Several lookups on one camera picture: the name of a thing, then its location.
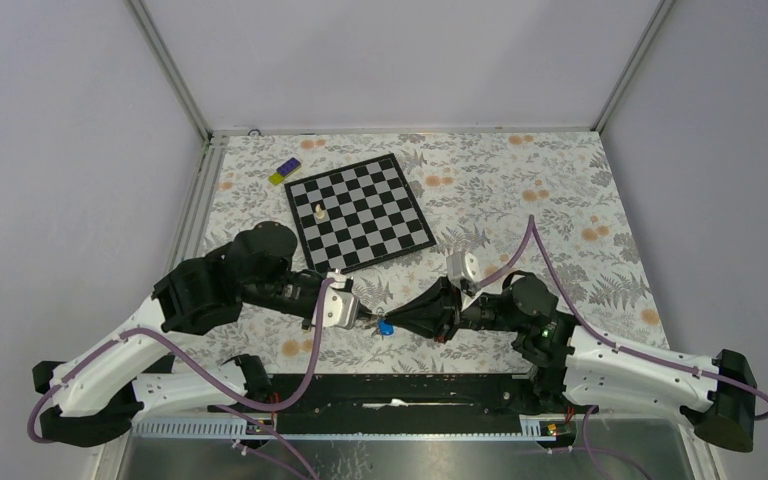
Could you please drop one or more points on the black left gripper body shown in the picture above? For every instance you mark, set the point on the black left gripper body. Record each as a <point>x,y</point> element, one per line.
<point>288,296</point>

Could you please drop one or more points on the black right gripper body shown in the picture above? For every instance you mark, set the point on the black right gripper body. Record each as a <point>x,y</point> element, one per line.
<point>483,313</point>

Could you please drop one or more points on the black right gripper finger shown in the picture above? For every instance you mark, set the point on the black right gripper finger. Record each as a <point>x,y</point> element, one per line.
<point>437,327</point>
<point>435,302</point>

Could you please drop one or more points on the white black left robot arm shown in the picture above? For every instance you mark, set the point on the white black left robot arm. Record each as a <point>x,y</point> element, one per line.
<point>141,368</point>

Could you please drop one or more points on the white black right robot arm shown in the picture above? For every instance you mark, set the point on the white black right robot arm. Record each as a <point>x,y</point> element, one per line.
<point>575,369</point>

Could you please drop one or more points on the black grey chessboard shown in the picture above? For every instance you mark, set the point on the black grey chessboard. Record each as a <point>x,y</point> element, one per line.
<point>372,216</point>

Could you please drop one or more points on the purple yellow toy brick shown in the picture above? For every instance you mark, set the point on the purple yellow toy brick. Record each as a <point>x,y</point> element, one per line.
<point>284,171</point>

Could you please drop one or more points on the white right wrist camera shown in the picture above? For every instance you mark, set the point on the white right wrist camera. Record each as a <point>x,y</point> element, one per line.
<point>461,271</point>

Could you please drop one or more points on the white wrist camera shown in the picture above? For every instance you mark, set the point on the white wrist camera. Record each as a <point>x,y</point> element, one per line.
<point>461,271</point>
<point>341,305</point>

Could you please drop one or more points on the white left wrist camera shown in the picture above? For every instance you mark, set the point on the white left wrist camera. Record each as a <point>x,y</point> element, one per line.
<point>341,305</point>

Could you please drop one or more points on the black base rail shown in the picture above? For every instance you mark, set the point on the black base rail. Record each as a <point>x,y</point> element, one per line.
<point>414,404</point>

